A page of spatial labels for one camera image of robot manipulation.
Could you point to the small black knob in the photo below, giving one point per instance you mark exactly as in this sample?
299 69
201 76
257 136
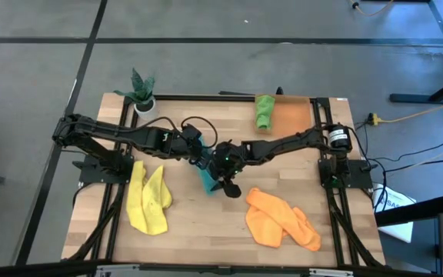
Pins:
279 91

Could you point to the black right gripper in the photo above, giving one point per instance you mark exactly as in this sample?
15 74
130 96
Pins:
227 161

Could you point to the silver metal bracket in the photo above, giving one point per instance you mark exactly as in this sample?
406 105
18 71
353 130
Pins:
117 270
331 272

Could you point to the white printed paper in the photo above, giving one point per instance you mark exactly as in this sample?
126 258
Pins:
396 231

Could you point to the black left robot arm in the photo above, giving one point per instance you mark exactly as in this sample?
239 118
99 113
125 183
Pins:
121 132

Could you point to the translucent orange plastic basket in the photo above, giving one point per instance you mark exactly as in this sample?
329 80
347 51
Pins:
294 115

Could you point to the orange microfiber towel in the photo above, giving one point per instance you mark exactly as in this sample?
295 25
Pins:
279 215

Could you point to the teal microfiber towel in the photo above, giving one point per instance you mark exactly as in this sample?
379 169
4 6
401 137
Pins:
208 181

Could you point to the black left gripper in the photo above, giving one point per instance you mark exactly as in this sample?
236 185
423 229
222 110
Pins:
175 144

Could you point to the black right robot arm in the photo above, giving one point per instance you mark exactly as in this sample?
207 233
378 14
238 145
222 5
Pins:
283 144

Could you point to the black diagonal brace bar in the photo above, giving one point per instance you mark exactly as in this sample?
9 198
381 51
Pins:
414 213

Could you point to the potted green plant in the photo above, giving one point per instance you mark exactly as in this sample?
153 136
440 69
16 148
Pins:
146 109

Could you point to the yellow microfiber towel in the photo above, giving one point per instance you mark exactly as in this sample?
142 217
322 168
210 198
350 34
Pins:
148 207

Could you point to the black aluminium table frame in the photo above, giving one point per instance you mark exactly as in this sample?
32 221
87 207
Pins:
206 97

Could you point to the green microfiber towel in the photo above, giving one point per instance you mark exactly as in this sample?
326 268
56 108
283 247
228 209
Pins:
264 111

